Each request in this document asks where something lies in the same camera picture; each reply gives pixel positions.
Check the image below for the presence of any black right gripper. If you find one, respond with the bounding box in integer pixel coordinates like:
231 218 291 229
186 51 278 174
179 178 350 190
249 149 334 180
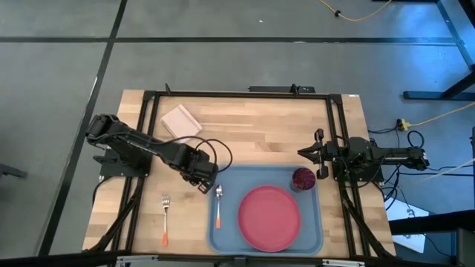
297 128 335 180

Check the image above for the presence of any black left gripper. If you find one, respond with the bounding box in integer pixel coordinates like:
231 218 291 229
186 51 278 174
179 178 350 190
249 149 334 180
174 145 220 195

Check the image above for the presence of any spoon with orange handle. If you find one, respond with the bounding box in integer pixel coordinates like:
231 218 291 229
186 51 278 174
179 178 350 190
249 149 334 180
215 184 223 230

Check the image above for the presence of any pink round plate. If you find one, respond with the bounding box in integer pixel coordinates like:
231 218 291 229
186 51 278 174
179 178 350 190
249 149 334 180
237 185 302 253

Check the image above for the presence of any fork with orange handle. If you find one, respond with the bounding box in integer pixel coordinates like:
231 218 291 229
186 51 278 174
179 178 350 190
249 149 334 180
161 193 171 248

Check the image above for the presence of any light blue plastic tray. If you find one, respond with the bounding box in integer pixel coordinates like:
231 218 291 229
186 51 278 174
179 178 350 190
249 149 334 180
207 165 324 257

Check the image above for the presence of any beige flat pad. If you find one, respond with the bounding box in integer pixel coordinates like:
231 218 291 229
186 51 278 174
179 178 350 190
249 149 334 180
160 104 203 145

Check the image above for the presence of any black slanted beam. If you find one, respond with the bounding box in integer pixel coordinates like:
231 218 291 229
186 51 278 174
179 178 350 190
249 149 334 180
387 209 475 236

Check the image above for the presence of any grey box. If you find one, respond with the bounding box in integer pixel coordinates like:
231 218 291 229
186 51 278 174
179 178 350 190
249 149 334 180
455 228 475 267

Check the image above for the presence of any black rig beam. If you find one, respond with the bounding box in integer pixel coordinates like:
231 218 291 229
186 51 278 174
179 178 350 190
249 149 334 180
0 248 475 267

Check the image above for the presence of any dark grey floor object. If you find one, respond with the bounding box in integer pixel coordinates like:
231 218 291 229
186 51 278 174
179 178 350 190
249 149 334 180
0 162 29 179

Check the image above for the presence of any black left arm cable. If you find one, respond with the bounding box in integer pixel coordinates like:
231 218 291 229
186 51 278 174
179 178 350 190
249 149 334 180
155 135 234 174

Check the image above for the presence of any black bar bracket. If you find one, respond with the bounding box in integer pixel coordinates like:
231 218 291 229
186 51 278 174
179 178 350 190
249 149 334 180
248 84 316 94

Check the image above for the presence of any black aluminium table frame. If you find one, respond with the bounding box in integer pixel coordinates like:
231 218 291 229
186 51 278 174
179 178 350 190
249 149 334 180
83 83 396 260

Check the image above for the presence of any yellow extension cable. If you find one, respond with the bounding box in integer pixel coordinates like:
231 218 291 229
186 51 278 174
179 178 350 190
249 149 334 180
397 102 475 131
318 0 393 22

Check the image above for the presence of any black coiled cable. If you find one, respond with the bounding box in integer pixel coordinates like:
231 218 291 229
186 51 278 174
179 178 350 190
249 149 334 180
407 129 425 149

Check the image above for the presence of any black desk leg frame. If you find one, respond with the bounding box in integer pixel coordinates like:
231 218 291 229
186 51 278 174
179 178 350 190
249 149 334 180
402 0 475 102

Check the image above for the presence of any pale thin cord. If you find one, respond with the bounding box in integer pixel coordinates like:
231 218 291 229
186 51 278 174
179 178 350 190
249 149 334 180
422 157 475 182

